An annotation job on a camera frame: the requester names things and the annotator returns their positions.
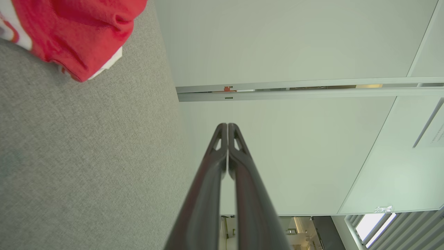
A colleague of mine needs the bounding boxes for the red jersey with black numbers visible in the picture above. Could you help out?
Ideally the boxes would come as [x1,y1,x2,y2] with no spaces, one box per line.
[0,0,148,83]

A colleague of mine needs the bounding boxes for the grey window blinds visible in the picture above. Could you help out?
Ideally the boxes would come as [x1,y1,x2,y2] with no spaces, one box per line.
[344,205,444,250]

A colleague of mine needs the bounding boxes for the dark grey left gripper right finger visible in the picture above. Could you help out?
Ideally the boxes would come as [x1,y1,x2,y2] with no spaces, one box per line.
[228,123,291,250]

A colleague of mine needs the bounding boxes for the grey partition post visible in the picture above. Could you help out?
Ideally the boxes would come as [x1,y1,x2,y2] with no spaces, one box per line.
[176,76,444,102]

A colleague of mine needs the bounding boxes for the white wall notice sheet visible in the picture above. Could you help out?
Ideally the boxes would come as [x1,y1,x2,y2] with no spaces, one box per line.
[412,122,444,148]

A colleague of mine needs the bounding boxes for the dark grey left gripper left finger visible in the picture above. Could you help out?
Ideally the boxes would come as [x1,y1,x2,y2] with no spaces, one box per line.
[164,123,228,250]

